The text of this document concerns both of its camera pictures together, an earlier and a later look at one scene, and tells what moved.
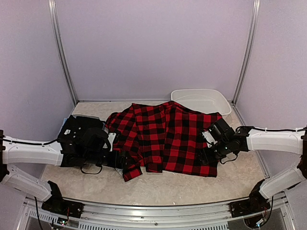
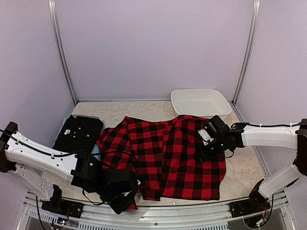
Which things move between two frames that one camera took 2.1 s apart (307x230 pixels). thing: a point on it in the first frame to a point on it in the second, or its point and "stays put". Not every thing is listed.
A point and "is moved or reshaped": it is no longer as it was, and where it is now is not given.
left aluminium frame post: [57, 33] stays put
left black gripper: [114, 163] to [119, 208]
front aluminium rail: [99, 215] stays put
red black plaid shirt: [165, 137] is moved or reshaped
